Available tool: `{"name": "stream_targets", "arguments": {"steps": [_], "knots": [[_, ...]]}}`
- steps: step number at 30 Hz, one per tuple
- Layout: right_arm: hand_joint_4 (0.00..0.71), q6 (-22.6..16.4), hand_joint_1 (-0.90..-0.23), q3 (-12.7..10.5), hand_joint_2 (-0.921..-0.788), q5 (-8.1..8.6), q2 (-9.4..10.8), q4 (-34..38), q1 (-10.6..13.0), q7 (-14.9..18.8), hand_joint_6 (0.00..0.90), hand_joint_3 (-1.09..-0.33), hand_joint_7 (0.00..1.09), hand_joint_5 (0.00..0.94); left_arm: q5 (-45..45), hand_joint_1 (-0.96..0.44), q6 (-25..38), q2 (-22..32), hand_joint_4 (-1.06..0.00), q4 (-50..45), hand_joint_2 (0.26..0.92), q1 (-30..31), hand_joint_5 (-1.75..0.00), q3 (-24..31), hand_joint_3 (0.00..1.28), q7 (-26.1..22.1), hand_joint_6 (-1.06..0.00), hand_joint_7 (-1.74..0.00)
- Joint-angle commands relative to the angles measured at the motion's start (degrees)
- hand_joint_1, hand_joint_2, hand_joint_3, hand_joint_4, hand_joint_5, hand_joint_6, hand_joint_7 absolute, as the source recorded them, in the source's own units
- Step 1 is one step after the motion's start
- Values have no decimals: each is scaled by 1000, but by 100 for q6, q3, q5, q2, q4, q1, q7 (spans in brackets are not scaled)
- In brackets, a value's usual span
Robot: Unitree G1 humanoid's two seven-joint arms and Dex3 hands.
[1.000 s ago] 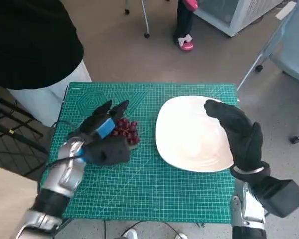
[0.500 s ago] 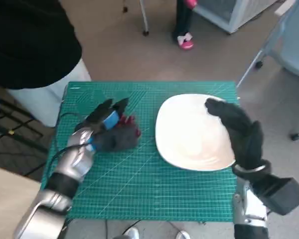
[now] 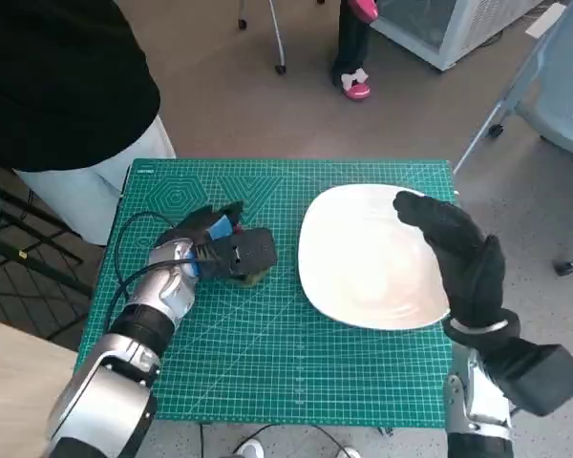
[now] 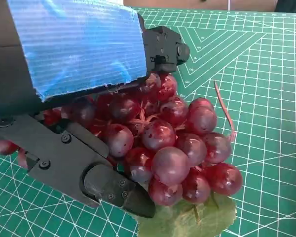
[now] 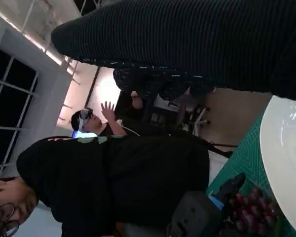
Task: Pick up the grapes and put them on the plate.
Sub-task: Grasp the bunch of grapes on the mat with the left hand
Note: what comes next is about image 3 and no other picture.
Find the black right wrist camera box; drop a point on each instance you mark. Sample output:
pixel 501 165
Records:
pixel 535 372

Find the white metal cabinet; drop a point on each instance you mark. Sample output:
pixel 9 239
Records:
pixel 434 24

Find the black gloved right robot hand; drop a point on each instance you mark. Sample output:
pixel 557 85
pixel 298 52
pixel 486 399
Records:
pixel 468 262

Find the green cutting mat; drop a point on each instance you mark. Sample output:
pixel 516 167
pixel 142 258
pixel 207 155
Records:
pixel 286 358

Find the blue-grey mesh chair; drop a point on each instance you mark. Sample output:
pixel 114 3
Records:
pixel 563 95

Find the metal frame with castors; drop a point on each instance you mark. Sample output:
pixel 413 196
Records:
pixel 278 28

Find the red toy grape bunch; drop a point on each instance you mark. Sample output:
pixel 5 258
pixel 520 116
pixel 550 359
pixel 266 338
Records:
pixel 251 281

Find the light wooden desk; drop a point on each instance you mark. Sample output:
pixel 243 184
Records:
pixel 14 391

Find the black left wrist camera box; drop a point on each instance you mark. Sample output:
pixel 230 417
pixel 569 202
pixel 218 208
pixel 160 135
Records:
pixel 248 253

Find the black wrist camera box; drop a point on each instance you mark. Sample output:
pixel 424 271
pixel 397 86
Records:
pixel 535 372
pixel 248 253

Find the white shoe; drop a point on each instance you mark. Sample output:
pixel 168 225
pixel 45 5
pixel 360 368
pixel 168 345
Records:
pixel 348 451
pixel 250 448

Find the black metal frame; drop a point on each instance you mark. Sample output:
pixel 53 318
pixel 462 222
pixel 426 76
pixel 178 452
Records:
pixel 33 234

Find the pink object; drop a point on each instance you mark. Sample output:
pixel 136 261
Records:
pixel 364 7

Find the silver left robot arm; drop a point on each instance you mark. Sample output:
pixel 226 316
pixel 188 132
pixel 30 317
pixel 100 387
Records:
pixel 119 362

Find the white paper tag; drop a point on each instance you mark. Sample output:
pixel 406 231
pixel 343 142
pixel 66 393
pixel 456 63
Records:
pixel 544 21

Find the white plate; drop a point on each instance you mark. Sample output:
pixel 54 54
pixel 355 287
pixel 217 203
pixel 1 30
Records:
pixel 367 257

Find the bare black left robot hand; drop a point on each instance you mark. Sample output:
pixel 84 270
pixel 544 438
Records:
pixel 200 224

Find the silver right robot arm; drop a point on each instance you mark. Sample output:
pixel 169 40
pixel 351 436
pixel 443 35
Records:
pixel 477 405

